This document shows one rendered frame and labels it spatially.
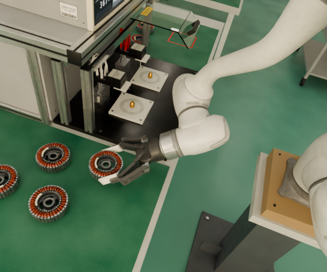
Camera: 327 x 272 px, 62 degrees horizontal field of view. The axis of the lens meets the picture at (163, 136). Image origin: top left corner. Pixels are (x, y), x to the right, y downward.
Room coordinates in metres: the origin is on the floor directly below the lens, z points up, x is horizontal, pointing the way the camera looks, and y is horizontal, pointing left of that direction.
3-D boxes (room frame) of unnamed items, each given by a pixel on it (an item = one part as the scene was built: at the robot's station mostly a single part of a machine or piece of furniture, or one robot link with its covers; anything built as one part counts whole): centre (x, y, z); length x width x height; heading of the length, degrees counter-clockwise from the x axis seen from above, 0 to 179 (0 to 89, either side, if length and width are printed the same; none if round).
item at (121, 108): (0.88, 0.16, 0.78); 0.15 x 0.15 x 0.01; 83
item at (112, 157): (0.53, 0.16, 0.80); 0.11 x 0.11 x 0.04
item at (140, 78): (1.12, 0.13, 0.78); 0.15 x 0.15 x 0.01; 83
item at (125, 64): (1.13, 0.27, 0.80); 0.08 x 0.05 x 0.06; 173
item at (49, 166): (0.54, 0.36, 0.77); 0.11 x 0.11 x 0.04
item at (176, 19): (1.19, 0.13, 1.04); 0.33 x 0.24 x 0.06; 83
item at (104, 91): (0.89, 0.30, 0.80); 0.08 x 0.05 x 0.06; 173
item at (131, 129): (1.00, 0.16, 0.76); 0.64 x 0.47 x 0.02; 173
